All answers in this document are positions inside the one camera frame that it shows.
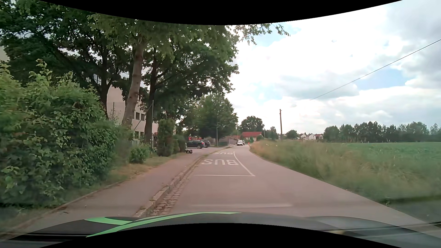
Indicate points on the pale building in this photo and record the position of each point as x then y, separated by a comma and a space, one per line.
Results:
117, 103

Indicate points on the grey asphalt road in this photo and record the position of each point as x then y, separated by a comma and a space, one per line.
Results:
248, 193

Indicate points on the distant white houses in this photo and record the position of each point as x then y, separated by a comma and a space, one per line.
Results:
310, 136

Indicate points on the columnar green bush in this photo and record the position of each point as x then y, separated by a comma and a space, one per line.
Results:
166, 137

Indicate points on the tall grass verge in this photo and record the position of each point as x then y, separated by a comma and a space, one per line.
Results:
310, 158

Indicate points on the red-roofed building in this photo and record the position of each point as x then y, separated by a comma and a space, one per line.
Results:
251, 134

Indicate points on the car's own bonnet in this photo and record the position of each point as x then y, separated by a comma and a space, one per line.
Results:
206, 220

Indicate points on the large green hedge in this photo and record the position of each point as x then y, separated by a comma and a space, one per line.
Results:
48, 137

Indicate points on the grey asphalt pavement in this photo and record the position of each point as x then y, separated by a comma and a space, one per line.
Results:
137, 193

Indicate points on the row of tall trees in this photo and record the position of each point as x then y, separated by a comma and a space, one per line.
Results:
155, 62

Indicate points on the lamp post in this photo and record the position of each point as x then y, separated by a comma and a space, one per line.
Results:
217, 136

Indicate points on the dark parked car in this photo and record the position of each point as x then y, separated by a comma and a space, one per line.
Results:
206, 143
195, 144

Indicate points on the green field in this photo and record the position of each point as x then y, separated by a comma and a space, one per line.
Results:
396, 151

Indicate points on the wooden utility pole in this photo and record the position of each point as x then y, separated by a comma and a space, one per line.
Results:
280, 124

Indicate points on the distant row of trees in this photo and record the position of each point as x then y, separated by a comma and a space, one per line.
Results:
379, 132

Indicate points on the small round bush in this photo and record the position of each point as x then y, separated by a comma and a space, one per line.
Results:
139, 154

